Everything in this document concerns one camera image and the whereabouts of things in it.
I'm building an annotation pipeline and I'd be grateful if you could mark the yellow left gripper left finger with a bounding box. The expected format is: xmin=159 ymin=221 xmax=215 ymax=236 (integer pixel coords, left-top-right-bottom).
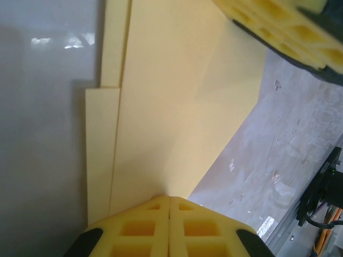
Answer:
xmin=64 ymin=195 xmax=170 ymax=257

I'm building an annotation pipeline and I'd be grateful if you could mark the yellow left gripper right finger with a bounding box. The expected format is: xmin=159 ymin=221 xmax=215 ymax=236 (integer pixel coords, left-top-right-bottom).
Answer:
xmin=169 ymin=196 xmax=273 ymax=257

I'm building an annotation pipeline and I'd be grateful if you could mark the aluminium mounting rail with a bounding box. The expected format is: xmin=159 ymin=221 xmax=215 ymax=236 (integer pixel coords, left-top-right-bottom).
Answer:
xmin=265 ymin=133 xmax=343 ymax=257

